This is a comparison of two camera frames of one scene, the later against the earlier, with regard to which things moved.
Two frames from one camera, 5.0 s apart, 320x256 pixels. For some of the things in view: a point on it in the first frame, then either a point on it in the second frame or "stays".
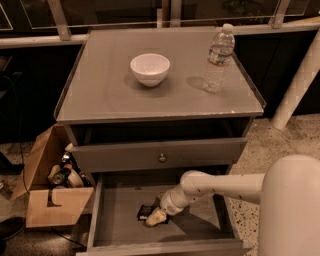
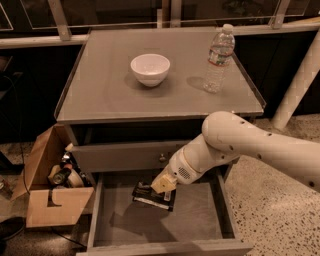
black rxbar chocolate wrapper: (145, 210) to (144, 192)
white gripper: (167, 202) to (177, 166)
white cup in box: (74, 180) stays
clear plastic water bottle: (218, 59) stays
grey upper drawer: (157, 154) stays
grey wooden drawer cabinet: (135, 112) stays
